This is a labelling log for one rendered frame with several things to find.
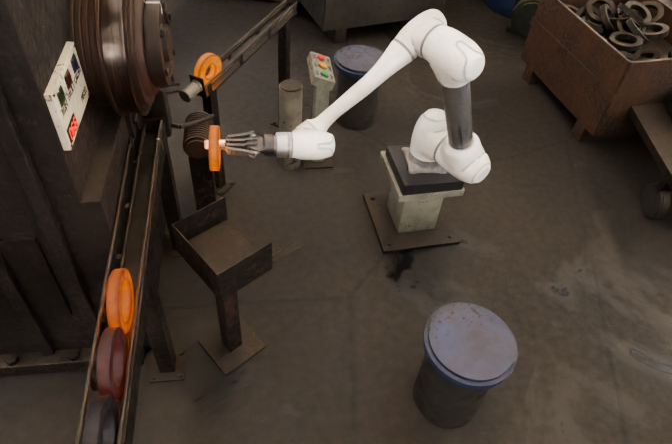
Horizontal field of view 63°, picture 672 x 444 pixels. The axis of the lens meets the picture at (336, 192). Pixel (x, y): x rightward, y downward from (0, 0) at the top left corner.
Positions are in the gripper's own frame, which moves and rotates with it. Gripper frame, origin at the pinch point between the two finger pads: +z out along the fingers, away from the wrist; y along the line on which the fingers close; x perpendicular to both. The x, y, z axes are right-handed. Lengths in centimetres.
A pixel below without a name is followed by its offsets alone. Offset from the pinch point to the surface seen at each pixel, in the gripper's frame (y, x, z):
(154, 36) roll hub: 9.0, 34.9, 17.0
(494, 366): -69, -36, -90
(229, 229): -18.2, -23.3, -4.6
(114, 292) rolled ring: -55, -6, 26
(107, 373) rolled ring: -77, -10, 25
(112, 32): 2.2, 39.5, 27.3
